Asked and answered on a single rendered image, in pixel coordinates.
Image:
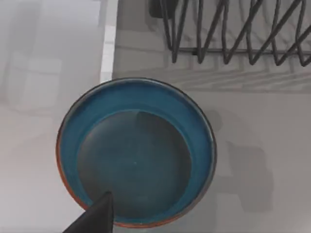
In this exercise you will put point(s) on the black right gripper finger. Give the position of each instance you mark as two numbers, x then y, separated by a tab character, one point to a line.
100	214

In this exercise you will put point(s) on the blue bowl with orange rim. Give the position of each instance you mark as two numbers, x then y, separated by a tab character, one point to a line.
136	155

